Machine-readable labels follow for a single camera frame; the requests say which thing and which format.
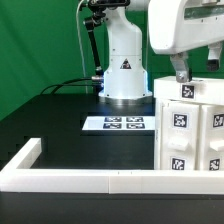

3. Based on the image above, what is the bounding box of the white cabinet body box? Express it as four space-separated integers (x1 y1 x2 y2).
153 98 224 172

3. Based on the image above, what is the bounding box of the black cable bundle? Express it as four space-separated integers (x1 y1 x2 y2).
40 77 104 96

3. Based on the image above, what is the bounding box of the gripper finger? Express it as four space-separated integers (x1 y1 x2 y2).
170 52 192 83
206 42 223 72

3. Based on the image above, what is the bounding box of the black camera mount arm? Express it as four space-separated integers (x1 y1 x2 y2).
80 0 130 81

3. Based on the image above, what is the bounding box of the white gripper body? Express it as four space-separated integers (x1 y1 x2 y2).
148 0 224 55

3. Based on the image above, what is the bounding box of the white U-shaped fence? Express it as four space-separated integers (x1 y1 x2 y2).
0 138 224 195

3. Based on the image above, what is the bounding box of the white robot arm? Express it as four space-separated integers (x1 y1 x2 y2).
99 0 224 101

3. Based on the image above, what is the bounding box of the white thin cable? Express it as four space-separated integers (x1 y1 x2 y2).
75 0 90 94

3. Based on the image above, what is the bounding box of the white base tag plate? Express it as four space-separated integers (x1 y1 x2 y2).
82 116 155 131

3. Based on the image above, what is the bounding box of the small white cube part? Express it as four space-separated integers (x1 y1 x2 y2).
154 76 224 106

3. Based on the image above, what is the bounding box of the white cabinet door panel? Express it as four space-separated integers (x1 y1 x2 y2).
198 105 224 171

